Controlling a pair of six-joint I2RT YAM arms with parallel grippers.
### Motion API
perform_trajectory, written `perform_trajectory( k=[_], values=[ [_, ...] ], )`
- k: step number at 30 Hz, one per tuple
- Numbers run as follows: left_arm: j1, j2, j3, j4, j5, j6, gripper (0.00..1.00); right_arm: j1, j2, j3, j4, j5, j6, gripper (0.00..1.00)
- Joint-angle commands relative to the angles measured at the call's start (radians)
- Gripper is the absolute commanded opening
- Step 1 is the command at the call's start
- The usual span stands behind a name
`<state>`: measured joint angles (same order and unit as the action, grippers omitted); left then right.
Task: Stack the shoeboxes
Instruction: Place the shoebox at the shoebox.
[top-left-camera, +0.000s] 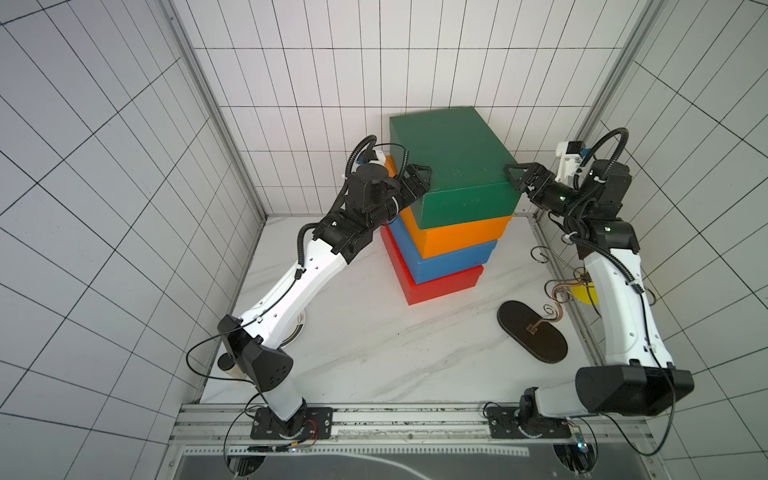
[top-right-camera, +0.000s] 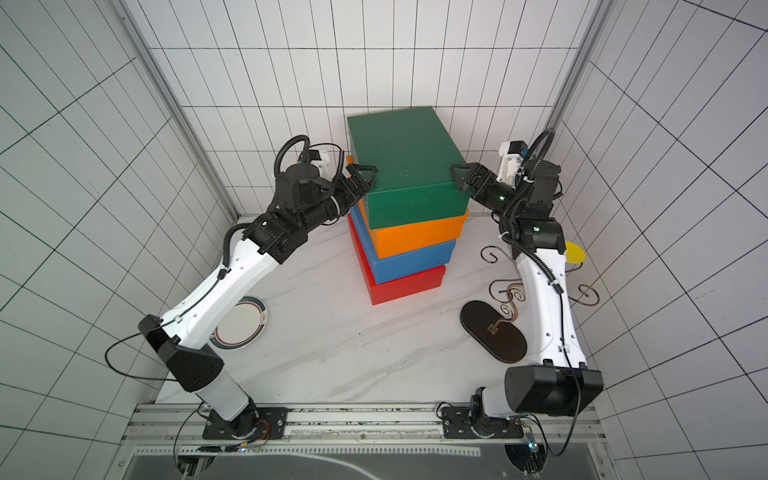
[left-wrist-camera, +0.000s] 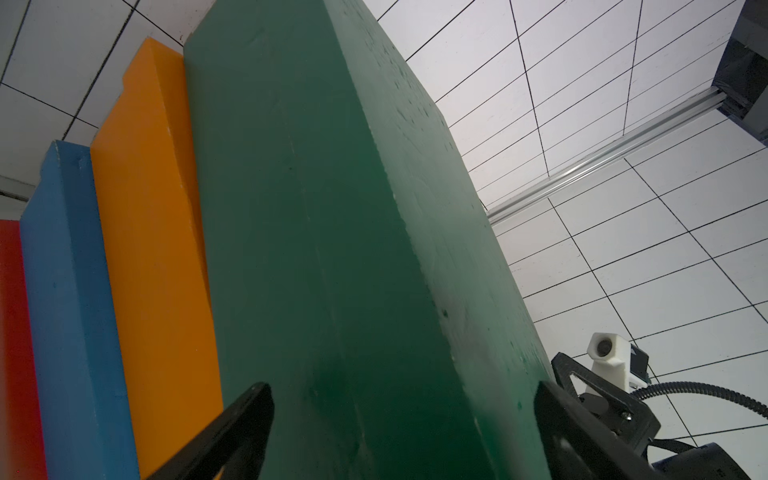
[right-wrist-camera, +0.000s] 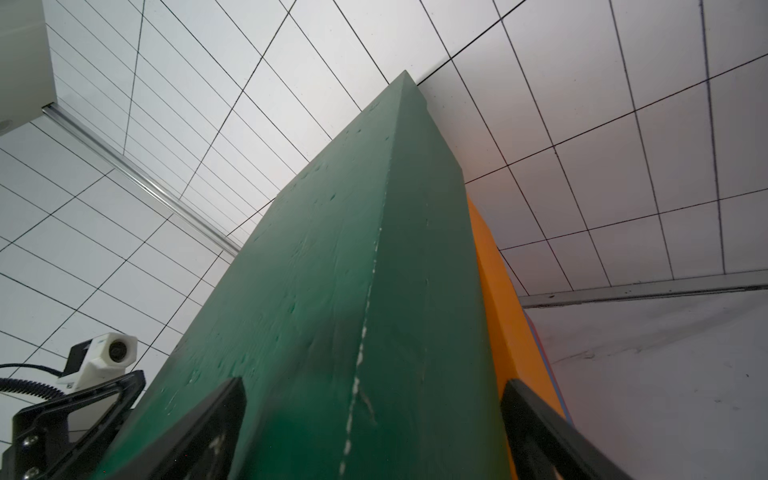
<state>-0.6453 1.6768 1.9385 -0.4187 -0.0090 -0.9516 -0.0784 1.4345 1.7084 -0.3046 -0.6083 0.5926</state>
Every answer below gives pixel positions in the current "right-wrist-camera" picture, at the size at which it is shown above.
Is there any orange shoebox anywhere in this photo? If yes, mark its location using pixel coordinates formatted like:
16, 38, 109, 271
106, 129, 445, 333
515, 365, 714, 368
468, 203, 563, 417

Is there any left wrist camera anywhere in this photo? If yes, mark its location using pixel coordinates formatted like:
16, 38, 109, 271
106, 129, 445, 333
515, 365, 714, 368
56, 332, 139, 433

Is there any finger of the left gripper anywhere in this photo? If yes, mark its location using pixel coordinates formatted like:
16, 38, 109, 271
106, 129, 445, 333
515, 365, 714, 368
1, 371, 146, 479

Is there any blue shoebox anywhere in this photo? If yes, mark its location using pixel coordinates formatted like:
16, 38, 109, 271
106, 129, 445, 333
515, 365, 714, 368
523, 311, 574, 426

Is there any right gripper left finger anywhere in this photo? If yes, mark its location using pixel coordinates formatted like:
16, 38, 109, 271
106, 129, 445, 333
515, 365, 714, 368
111, 377, 247, 479

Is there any green shoebox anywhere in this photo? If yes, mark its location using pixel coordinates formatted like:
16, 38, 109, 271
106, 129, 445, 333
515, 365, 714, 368
96, 73, 511, 479

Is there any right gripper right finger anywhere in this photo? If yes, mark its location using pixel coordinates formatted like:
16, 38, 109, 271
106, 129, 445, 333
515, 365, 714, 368
500, 379, 629, 479

